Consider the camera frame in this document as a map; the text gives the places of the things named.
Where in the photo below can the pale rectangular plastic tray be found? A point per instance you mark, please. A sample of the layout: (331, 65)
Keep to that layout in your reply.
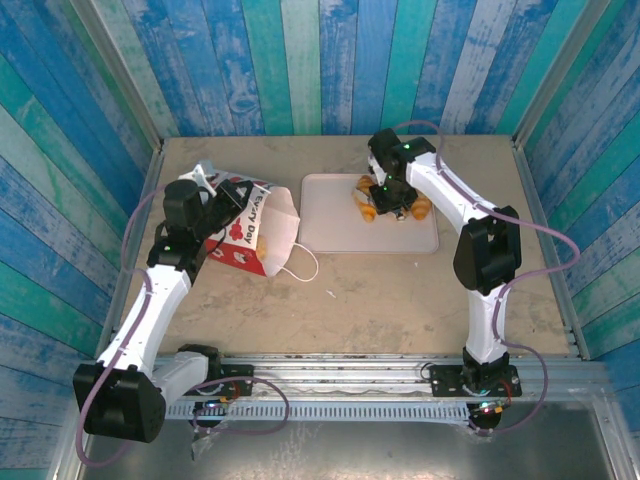
(330, 220)

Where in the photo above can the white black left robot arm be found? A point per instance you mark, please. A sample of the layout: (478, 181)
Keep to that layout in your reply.
(145, 320)

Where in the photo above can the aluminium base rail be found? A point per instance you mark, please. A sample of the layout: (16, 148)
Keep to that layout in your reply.
(340, 375)

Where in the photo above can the aluminium table side rail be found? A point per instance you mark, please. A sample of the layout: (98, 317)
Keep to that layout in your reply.
(562, 295)
(152, 172)

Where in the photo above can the grey sheet metal panel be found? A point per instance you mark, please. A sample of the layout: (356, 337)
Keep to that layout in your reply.
(350, 455)

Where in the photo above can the aluminium corner post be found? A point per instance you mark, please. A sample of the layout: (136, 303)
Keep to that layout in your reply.
(121, 75)
(560, 75)

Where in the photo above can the small circuit board with LEDs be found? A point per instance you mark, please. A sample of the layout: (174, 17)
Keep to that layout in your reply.
(487, 409)
(215, 403)

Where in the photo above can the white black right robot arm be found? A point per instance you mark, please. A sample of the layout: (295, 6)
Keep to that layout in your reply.
(487, 325)

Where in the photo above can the striped orange fake croissant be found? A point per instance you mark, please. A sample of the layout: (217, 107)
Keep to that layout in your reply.
(422, 210)
(369, 212)

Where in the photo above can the white red printed paper bag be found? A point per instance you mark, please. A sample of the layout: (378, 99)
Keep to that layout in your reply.
(280, 220)

